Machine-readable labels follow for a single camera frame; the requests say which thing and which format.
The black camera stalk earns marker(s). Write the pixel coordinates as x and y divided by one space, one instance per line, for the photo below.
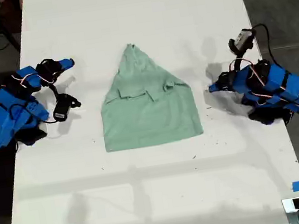
54 91
237 52

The pale green T-shirt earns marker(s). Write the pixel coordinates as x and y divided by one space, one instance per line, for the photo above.
149 109

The grey gripper camera box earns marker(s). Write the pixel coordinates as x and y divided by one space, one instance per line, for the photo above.
245 37

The blue and black robot arm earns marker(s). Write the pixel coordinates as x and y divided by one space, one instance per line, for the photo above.
277 84
6 116

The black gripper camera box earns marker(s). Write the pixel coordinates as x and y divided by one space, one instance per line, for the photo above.
63 108

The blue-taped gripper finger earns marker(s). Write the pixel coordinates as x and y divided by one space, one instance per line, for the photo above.
58 74
67 63
223 77
216 86

